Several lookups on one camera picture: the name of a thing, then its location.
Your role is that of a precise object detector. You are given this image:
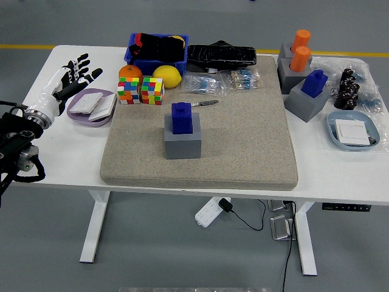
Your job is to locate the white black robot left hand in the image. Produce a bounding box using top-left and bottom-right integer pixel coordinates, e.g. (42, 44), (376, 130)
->
(29, 54), (103, 119)

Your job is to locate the blue seal with knob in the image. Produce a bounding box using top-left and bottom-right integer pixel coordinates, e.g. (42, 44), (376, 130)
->
(171, 102), (195, 135)
(300, 69), (329, 99)

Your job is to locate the grey seal holder block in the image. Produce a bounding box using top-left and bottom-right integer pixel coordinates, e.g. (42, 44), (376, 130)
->
(277, 57), (313, 95)
(284, 78), (331, 123)
(164, 113), (203, 159)
(278, 41), (313, 61)

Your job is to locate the orange cylinder seal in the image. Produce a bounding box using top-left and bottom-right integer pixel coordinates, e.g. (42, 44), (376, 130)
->
(290, 46), (312, 72)
(292, 29), (312, 51)

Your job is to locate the purple tray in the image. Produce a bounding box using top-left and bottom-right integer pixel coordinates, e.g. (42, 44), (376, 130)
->
(66, 88), (119, 128)

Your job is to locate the multicolour puzzle cube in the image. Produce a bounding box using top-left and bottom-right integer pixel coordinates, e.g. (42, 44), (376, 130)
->
(117, 77), (141, 106)
(140, 77), (165, 106)

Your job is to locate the orange fruit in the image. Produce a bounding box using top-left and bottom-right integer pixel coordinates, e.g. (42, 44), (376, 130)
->
(118, 64), (143, 85)

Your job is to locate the blue plastic bin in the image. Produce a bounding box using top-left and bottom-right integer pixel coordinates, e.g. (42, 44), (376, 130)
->
(123, 32), (190, 77)

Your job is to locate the yellow lemon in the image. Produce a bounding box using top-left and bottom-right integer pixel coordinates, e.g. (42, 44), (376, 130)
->
(152, 64), (182, 89)

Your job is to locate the black cloth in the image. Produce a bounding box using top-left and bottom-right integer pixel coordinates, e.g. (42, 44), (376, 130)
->
(128, 32), (187, 63)

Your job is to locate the white table leg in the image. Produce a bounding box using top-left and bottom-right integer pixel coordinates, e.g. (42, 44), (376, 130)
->
(79, 190), (111, 264)
(294, 200), (318, 277)

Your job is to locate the yellow item in bin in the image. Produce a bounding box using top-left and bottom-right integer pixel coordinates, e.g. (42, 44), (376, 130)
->
(168, 35), (186, 48)

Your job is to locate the clear bag of blue resistors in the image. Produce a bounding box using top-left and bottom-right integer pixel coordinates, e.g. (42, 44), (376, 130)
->
(181, 72), (227, 97)

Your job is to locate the clear bag of mixed resistors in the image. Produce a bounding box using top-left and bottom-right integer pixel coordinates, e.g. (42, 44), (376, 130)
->
(224, 68), (262, 91)

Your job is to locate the white power strip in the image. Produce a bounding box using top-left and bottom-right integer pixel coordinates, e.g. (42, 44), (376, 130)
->
(194, 196), (227, 228)

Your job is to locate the grey-brown mat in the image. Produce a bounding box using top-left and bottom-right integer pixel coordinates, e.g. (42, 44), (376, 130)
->
(99, 54), (299, 192)

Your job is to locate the black plug adapter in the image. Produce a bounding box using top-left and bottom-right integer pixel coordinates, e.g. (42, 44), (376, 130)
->
(218, 197), (234, 214)

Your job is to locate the metal floor box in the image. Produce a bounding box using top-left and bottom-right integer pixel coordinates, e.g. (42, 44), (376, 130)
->
(267, 199), (295, 213)
(269, 214), (297, 242)

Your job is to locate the light blue tray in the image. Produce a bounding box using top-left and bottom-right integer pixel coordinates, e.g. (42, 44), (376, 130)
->
(326, 109), (380, 152)

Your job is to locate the black table control panel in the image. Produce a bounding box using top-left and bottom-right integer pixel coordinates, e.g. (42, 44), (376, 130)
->
(322, 203), (372, 213)

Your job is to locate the clear plastic bag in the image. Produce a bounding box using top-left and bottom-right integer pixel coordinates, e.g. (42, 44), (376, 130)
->
(323, 109), (389, 155)

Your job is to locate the white switch panel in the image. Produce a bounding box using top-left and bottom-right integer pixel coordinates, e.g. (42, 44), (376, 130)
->
(88, 93), (118, 122)
(334, 119), (371, 146)
(71, 92), (104, 115)

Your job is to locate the black adapter cable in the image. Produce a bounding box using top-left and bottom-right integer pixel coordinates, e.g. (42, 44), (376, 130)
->
(229, 198), (267, 232)

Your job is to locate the black table cable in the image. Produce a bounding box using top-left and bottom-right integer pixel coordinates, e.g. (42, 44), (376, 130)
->
(281, 200), (298, 292)

